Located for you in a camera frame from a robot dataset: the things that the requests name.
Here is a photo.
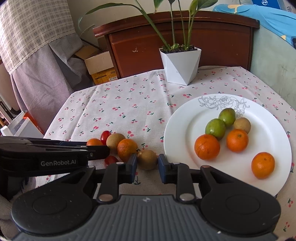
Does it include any red cherry tomato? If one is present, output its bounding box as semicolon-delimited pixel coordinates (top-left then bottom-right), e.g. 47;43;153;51
100;131;111;145
104;155;119;168

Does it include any small orange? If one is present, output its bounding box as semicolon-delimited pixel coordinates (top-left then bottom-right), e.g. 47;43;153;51
86;138;103;146

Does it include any brown kiwi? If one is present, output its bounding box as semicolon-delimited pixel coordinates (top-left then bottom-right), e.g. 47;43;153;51
137;150;158;171
233;118;251;133
106;133;125;154

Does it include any white storage box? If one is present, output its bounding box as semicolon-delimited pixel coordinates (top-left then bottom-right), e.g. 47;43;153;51
1;111;44;138

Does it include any large orange on plate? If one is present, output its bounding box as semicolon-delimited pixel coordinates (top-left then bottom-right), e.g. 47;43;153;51
194;134;220;161

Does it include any front green fruit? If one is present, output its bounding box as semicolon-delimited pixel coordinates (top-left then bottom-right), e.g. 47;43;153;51
205;118;226;140

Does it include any green fruit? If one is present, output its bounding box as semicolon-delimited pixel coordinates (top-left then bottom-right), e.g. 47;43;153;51
218;108;236;128
205;118;226;140

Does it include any cherry print tablecloth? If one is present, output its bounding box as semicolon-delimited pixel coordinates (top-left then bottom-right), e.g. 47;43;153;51
45;67;295;238

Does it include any back green fruit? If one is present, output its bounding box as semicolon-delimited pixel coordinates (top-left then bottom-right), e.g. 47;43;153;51
218;108;236;128

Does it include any brown kiwi on plate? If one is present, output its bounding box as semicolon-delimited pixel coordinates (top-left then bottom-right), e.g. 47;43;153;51
233;118;251;133

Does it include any cardboard box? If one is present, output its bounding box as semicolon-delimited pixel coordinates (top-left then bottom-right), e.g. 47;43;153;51
74;45;118;85

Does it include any white round floral plate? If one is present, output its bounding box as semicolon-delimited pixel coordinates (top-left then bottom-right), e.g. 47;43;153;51
164;94;292;195

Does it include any white geometric plant pot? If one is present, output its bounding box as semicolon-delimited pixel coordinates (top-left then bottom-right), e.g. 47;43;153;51
159;47;202;86

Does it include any dark wooden headboard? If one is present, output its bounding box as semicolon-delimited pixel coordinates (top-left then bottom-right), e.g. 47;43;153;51
93;10;260;79

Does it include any green leafy plant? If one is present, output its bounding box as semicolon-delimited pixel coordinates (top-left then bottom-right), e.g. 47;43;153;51
77;0;218;54

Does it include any pale green sofa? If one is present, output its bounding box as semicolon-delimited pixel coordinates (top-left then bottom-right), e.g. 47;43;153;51
250;26;296;108

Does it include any blue cartoon blanket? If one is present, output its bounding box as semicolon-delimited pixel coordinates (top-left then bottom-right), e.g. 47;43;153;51
213;4;296;47

